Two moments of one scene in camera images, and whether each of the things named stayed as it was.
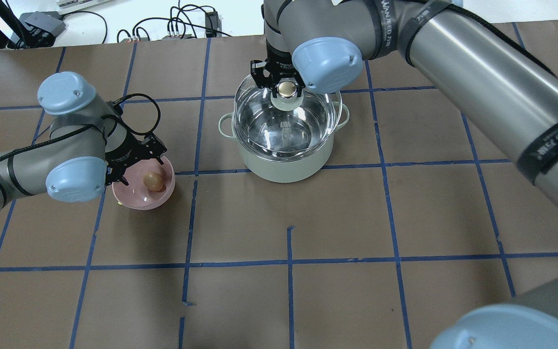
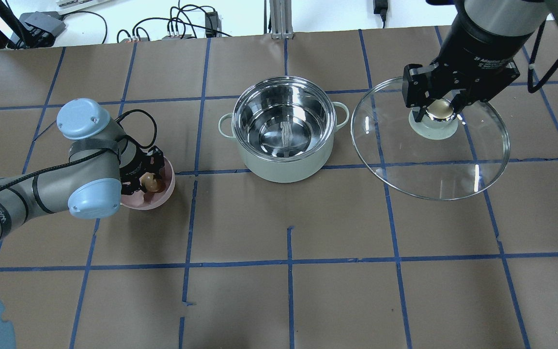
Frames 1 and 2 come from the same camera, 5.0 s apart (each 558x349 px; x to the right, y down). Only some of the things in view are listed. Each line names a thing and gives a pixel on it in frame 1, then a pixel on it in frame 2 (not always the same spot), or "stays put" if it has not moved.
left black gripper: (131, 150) -> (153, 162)
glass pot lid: (291, 124) -> (448, 154)
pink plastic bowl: (136, 195) stays put
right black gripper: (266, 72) -> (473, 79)
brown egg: (154, 181) stays put
